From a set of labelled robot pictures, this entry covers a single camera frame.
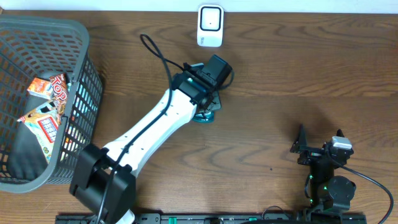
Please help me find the grey plastic shopping basket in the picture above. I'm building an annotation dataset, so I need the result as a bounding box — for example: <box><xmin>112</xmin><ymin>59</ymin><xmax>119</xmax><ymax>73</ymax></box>
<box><xmin>1</xmin><ymin>15</ymin><xmax>103</xmax><ymax>194</ymax></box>

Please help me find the red Top candy bar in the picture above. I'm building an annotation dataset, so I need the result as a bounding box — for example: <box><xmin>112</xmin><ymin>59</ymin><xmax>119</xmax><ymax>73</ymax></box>
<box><xmin>50</xmin><ymin>73</ymin><xmax>68</xmax><ymax>116</ymax></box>

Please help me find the blue glass bottle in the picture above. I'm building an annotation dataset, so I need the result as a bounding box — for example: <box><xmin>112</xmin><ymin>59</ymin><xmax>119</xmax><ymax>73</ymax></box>
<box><xmin>192</xmin><ymin>111</ymin><xmax>215</xmax><ymax>123</ymax></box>

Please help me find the white barcode scanner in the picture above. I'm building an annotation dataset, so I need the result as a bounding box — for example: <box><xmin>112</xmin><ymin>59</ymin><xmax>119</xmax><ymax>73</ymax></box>
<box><xmin>197</xmin><ymin>4</ymin><xmax>224</xmax><ymax>47</ymax></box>

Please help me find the orange small carton box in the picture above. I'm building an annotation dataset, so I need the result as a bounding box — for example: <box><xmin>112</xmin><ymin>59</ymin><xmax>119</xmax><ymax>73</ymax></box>
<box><xmin>27</xmin><ymin>78</ymin><xmax>53</xmax><ymax>100</ymax></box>

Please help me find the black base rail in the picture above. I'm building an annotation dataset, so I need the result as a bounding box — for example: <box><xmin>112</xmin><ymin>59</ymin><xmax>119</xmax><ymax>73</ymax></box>
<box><xmin>55</xmin><ymin>212</ymin><xmax>368</xmax><ymax>224</ymax></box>

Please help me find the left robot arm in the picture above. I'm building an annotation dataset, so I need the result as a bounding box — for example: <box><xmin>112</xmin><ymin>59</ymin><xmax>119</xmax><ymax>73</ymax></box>
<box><xmin>70</xmin><ymin>58</ymin><xmax>234</xmax><ymax>223</ymax></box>

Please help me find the orange noodle snack packet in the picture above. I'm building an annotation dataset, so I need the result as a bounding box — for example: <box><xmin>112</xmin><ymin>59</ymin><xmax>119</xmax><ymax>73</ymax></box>
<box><xmin>17</xmin><ymin>98</ymin><xmax>58</xmax><ymax>163</ymax></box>

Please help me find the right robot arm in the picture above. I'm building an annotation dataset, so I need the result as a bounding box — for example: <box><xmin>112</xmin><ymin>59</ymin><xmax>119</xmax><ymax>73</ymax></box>
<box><xmin>290</xmin><ymin>124</ymin><xmax>356</xmax><ymax>213</ymax></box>

